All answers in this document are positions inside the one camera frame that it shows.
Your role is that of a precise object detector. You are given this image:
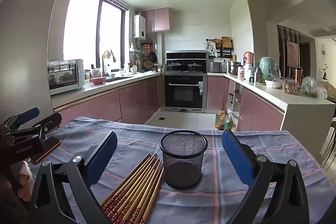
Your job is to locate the bamboo chopstick red end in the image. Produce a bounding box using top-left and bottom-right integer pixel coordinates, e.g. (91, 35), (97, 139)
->
(103, 155), (163, 223)
(133, 168), (164, 224)
(100, 153), (151, 207)
(140, 170), (163, 224)
(107, 158), (158, 223)
(114, 159), (161, 223)
(123, 161), (161, 223)
(101, 153), (157, 215)

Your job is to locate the person's left hand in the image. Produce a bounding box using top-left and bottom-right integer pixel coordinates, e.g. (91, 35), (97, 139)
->
(1, 161), (33, 201)

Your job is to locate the white microwave oven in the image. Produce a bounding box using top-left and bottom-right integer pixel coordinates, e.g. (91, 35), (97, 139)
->
(47, 59), (84, 96)

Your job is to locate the pink bowl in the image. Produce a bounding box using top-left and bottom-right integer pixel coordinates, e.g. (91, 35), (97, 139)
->
(91, 77), (105, 85)

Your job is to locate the yellow oil bottle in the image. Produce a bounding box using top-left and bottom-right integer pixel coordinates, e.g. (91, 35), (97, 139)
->
(215, 107), (226, 130)

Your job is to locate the black mesh utensil holder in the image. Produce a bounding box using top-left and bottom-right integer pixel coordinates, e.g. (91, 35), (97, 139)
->
(159, 130), (208, 189)

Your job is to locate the white water heater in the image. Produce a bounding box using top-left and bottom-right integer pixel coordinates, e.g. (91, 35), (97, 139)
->
(133, 14), (146, 40)

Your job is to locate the black built-in oven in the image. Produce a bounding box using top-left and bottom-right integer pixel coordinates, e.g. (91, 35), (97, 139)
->
(164, 75), (205, 110)

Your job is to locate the black range hood stove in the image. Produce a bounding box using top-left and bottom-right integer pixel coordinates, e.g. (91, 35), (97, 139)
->
(166, 50), (207, 73)

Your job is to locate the steel stock pot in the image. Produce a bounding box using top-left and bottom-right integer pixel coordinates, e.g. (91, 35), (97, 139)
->
(227, 61), (241, 76)

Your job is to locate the pink wall cabinet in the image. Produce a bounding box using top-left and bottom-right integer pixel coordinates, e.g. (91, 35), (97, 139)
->
(141, 8), (170, 33)

